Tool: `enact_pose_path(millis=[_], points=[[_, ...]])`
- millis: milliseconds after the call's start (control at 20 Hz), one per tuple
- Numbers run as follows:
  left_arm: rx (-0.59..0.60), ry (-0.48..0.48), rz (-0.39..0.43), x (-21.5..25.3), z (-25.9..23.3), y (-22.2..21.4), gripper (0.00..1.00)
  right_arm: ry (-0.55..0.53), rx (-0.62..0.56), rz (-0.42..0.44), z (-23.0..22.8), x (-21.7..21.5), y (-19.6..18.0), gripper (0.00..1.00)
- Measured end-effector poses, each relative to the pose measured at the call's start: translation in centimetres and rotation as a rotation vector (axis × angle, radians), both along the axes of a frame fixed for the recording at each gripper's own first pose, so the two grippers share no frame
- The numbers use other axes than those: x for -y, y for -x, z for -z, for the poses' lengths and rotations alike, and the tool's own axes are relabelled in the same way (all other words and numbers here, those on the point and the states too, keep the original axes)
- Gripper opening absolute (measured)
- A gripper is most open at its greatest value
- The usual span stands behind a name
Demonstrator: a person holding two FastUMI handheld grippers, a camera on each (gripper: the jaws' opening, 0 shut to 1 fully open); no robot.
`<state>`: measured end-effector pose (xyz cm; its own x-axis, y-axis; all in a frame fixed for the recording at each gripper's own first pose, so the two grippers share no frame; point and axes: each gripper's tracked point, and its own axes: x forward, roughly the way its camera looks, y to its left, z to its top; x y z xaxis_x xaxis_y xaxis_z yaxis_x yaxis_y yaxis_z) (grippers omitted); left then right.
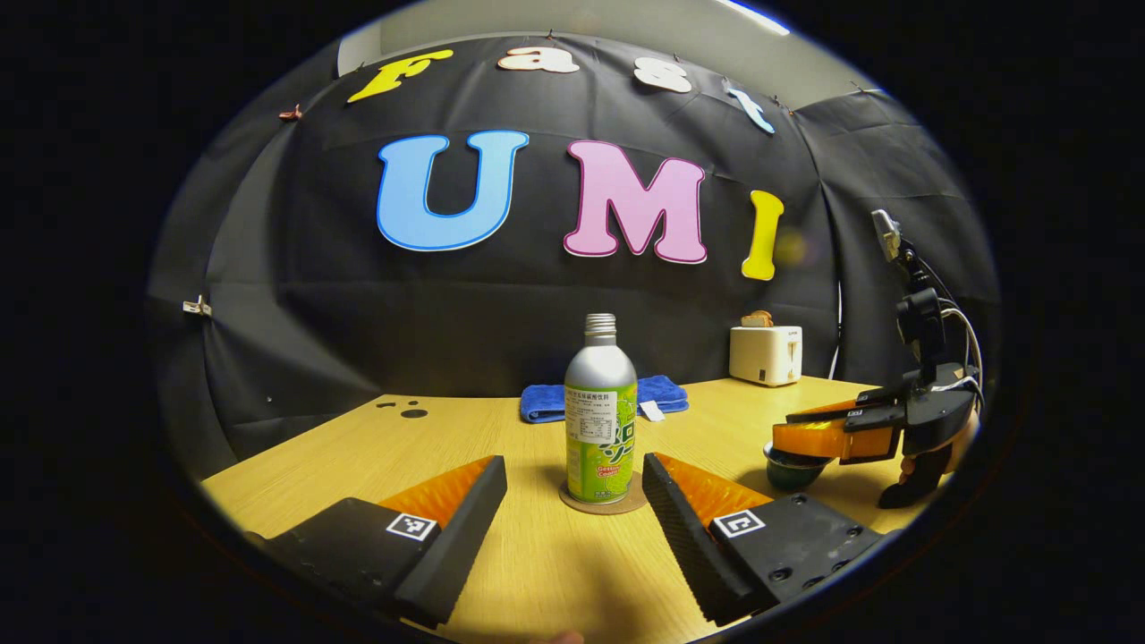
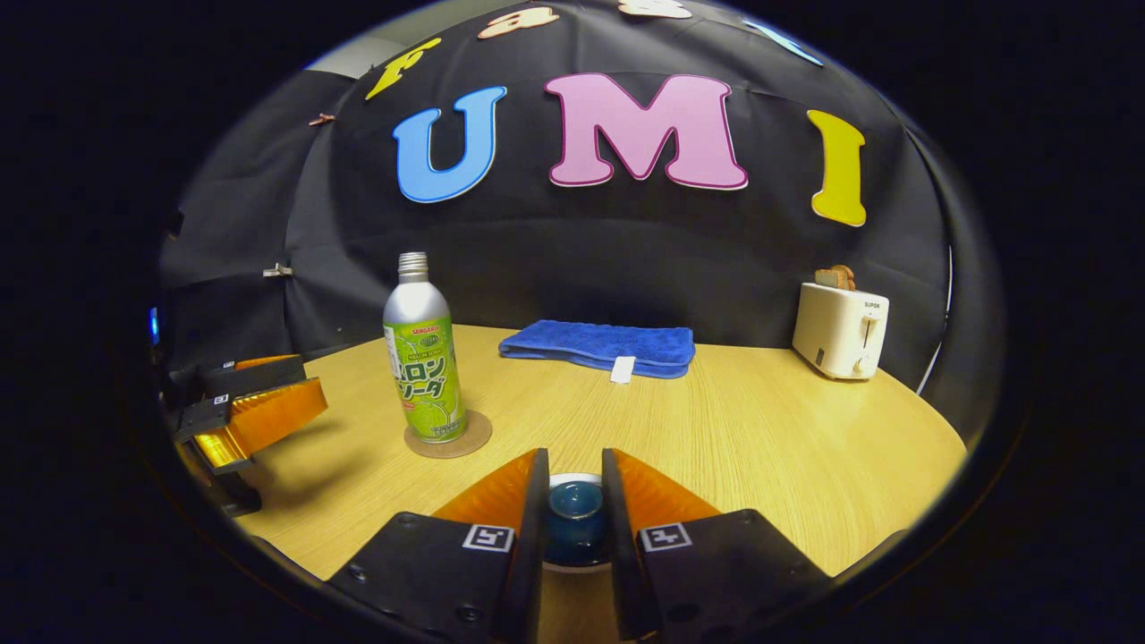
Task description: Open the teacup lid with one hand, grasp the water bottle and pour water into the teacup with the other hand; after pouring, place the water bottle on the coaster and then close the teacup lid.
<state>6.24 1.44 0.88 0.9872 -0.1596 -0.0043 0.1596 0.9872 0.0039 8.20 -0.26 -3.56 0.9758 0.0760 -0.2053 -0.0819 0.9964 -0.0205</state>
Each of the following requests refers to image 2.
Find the toast slice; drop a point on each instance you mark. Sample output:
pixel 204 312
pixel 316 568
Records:
pixel 836 277

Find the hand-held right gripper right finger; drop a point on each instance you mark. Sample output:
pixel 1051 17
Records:
pixel 626 555

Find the teal white teacup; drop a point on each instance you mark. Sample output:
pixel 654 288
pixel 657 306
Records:
pixel 577 568

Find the blue folded towel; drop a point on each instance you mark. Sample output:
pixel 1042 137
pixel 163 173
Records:
pixel 599 344

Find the round brown coaster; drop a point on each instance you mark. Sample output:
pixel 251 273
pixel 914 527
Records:
pixel 474 434

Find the black backdrop cloth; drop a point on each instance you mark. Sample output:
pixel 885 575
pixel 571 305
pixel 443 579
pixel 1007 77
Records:
pixel 537 259

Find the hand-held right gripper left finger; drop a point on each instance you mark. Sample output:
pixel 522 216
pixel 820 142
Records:
pixel 530 555

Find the white cloth clip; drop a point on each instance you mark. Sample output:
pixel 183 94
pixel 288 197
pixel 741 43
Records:
pixel 277 270

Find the white toaster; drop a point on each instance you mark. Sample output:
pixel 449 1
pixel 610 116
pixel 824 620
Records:
pixel 836 331

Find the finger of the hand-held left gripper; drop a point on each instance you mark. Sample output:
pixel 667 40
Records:
pixel 268 416
pixel 255 377

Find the silver green water bottle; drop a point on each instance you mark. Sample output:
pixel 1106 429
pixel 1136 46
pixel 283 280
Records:
pixel 420 304

